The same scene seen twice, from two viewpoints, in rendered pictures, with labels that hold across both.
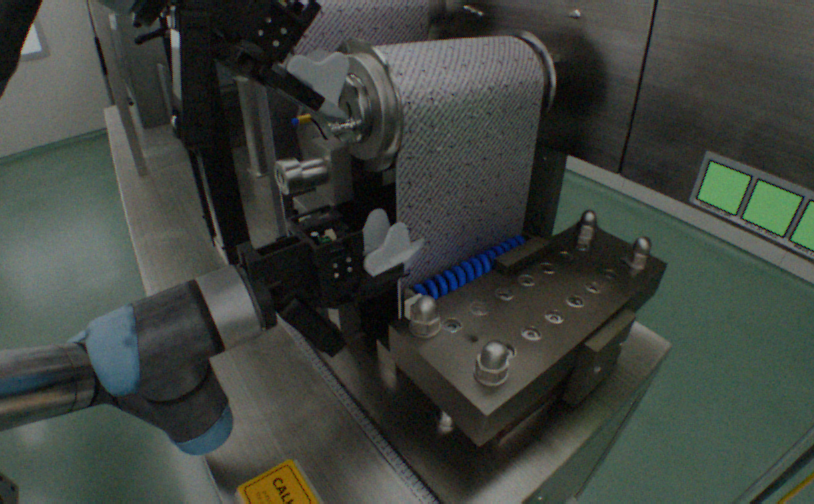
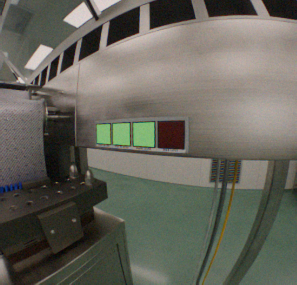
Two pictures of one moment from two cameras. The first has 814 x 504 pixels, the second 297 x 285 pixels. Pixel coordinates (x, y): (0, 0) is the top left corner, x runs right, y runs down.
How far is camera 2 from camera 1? 0.39 m
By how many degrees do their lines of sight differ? 40
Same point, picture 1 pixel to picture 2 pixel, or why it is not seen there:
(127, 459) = not seen: outside the picture
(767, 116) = (109, 97)
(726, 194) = (105, 136)
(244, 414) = not seen: outside the picture
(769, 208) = (120, 134)
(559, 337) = (22, 210)
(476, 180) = (12, 147)
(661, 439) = (174, 254)
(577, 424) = (56, 262)
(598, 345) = (42, 216)
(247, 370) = not seen: outside the picture
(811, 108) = (122, 86)
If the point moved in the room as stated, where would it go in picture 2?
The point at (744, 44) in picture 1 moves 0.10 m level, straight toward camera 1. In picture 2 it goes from (99, 77) to (75, 64)
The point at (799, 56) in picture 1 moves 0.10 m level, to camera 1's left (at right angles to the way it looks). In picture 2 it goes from (114, 72) to (76, 69)
